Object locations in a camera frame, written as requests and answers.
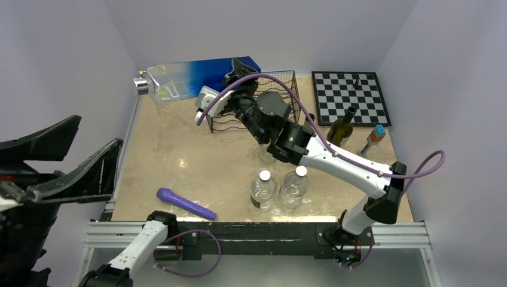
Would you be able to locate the dark green wine bottle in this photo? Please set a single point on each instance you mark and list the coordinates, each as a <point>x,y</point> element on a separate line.
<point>342,128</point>

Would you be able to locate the black wire wine rack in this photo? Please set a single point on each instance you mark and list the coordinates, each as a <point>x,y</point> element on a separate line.
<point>227,122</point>

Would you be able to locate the olive green wine bottle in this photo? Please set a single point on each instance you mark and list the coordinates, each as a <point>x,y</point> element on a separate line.
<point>309,121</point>

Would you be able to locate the clear bottle white cap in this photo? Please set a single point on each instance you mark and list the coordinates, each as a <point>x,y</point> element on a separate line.
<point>263,191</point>
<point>294,188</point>

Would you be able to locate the aluminium frame rail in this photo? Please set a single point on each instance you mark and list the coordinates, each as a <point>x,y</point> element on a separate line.
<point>120,234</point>

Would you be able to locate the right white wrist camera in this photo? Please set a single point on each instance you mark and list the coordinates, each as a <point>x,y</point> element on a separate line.
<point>204,100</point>

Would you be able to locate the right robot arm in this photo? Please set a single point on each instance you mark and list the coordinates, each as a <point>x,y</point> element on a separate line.
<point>266,118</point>

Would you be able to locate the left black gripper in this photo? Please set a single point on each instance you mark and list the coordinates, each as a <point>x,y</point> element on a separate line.
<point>93,176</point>

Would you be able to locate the blue square glass bottle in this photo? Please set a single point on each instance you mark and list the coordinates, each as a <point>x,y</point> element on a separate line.
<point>171,82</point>

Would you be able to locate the black chess piece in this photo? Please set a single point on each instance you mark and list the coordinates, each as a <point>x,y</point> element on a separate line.
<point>356,84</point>

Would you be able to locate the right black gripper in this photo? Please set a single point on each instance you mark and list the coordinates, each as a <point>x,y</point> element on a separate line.
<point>238,71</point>

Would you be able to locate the clear empty glass bottle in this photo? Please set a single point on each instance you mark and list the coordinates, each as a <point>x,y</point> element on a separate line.
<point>264,155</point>

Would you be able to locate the black white chessboard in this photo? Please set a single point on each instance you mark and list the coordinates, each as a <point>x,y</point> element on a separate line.
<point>334,93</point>

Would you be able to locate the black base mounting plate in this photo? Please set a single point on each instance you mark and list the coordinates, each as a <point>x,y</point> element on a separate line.
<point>320,240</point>

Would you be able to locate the purple flashlight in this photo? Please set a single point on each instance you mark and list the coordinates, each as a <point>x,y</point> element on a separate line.
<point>168,196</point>

